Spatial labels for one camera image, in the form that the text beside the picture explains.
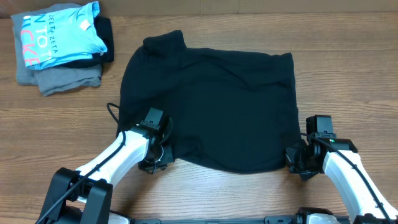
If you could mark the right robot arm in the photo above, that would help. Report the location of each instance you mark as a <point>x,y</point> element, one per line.
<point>342,165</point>

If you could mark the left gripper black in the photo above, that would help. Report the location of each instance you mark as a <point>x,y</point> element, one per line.
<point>168,157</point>

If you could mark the black t-shirt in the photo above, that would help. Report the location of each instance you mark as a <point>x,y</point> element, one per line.
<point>233,111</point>

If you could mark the light blue printed t-shirt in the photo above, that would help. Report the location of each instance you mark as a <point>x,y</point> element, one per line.
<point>59,37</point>

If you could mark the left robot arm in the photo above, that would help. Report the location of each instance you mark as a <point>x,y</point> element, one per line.
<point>84,195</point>

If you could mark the grey folded garment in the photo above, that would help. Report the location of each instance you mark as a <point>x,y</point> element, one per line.
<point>51,80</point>

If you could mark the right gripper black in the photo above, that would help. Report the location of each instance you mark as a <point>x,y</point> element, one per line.
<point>296,160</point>

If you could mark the black folded garment in stack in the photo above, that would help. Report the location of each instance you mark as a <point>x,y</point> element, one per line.
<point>104,32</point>

